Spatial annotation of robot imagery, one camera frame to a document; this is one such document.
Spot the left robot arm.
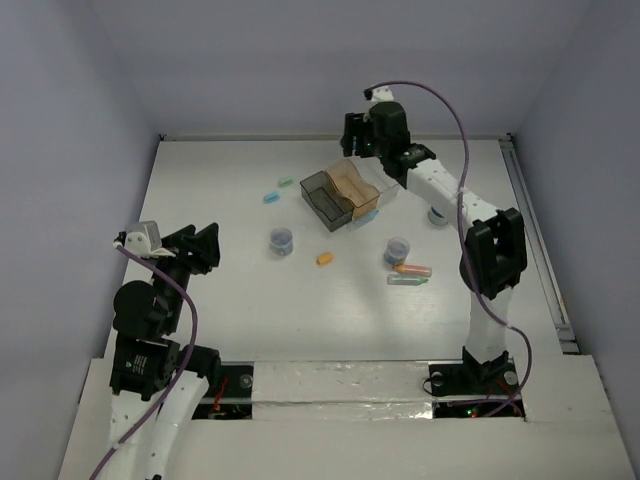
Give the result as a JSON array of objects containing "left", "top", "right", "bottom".
[{"left": 91, "top": 221, "right": 221, "bottom": 479}]

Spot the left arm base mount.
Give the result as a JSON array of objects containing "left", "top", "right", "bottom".
[{"left": 192, "top": 363, "right": 254, "bottom": 420}]

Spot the amber plastic container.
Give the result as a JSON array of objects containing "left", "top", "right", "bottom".
[{"left": 325, "top": 159, "right": 380, "bottom": 220}]

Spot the dark grey plastic container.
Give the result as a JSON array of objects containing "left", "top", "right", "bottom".
[{"left": 300, "top": 171, "right": 354, "bottom": 232}]

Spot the orange marker cap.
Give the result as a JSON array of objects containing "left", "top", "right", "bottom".
[{"left": 316, "top": 252, "right": 334, "bottom": 266}]

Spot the blue highlighter marker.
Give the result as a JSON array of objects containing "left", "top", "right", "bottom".
[{"left": 347, "top": 209, "right": 379, "bottom": 231}]

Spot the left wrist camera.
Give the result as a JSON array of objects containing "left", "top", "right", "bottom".
[{"left": 113, "top": 220, "right": 163, "bottom": 258}]

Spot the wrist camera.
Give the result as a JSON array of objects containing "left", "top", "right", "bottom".
[
  {"left": 113, "top": 220, "right": 163, "bottom": 258},
  {"left": 363, "top": 85, "right": 394, "bottom": 104}
]

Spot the clear plastic container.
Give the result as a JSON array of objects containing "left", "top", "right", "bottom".
[{"left": 358, "top": 159, "right": 400, "bottom": 209}]

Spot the green marker cap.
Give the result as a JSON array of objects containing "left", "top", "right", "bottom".
[{"left": 277, "top": 176, "right": 294, "bottom": 188}]

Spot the silver foil tape strip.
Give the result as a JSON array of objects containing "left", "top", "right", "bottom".
[{"left": 251, "top": 361, "right": 433, "bottom": 421}]

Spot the aluminium rail right edge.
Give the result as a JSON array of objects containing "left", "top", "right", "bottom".
[{"left": 498, "top": 135, "right": 581, "bottom": 355}]

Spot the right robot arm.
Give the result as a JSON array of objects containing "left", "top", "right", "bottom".
[{"left": 341, "top": 101, "right": 527, "bottom": 392}]

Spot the green highlighter marker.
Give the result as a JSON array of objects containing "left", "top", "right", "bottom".
[{"left": 386, "top": 274, "right": 429, "bottom": 286}]

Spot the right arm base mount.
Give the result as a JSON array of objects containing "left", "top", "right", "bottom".
[{"left": 422, "top": 359, "right": 525, "bottom": 419}]

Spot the blue lidded round tin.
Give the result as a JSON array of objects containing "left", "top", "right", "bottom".
[{"left": 428, "top": 207, "right": 448, "bottom": 226}]

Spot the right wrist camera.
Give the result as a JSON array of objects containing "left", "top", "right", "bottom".
[{"left": 363, "top": 85, "right": 394, "bottom": 104}]

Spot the blue marker cap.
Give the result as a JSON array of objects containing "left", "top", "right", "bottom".
[{"left": 263, "top": 191, "right": 280, "bottom": 204}]

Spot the orange highlighter marker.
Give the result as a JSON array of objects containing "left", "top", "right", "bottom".
[{"left": 393, "top": 263, "right": 432, "bottom": 278}]

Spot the clear jar of pins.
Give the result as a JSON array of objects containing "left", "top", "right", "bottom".
[
  {"left": 383, "top": 237, "right": 410, "bottom": 266},
  {"left": 269, "top": 227, "right": 294, "bottom": 256}
]

